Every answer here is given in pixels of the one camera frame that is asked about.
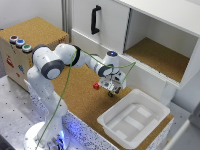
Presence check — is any black door handle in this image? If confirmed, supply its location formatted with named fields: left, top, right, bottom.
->
left=90, top=4, right=102, bottom=36

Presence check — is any red button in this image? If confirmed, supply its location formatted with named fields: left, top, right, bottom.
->
left=9, top=34, right=20, bottom=45

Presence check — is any white sliding door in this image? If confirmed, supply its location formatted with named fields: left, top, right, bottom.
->
left=71, top=0, right=131, bottom=55

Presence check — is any wooden drawer box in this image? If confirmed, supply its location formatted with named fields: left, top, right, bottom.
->
left=0, top=16, right=71, bottom=92

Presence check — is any green cable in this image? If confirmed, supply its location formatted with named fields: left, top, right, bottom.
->
left=34, top=49, right=137, bottom=150

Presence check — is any green button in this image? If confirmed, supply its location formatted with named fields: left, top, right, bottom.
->
left=21, top=43, right=33, bottom=54

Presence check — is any white cabinet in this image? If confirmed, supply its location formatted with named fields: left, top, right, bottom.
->
left=70, top=0, right=200, bottom=108

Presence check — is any blue button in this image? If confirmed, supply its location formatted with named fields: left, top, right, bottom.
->
left=15, top=38, right=26, bottom=48

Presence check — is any pink block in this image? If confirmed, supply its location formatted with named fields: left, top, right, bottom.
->
left=93, top=82, right=101, bottom=91

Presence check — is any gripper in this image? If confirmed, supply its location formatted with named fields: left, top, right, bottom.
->
left=100, top=74, right=127, bottom=92

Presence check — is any white plastic box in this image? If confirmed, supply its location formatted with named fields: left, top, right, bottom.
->
left=96, top=88, right=172, bottom=150

